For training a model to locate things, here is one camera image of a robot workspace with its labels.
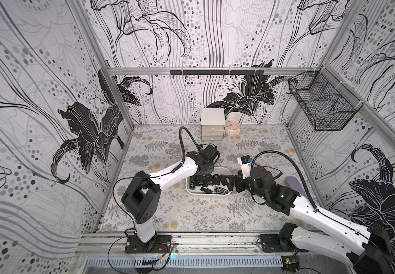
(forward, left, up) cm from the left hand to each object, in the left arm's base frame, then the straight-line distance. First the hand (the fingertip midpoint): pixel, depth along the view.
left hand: (207, 170), depth 88 cm
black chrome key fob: (-8, 0, -7) cm, 10 cm away
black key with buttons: (-2, -9, -6) cm, 11 cm away
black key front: (-3, 0, -4) cm, 5 cm away
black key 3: (-3, -5, -5) cm, 8 cm away
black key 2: (-3, +4, -5) cm, 7 cm away
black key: (-5, +8, -4) cm, 10 cm away
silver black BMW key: (-8, -7, -6) cm, 12 cm away
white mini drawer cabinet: (+29, -3, +6) cm, 30 cm away
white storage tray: (+1, -10, -1) cm, 11 cm away
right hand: (-7, -11, +10) cm, 16 cm away
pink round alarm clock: (+37, -17, -5) cm, 41 cm away
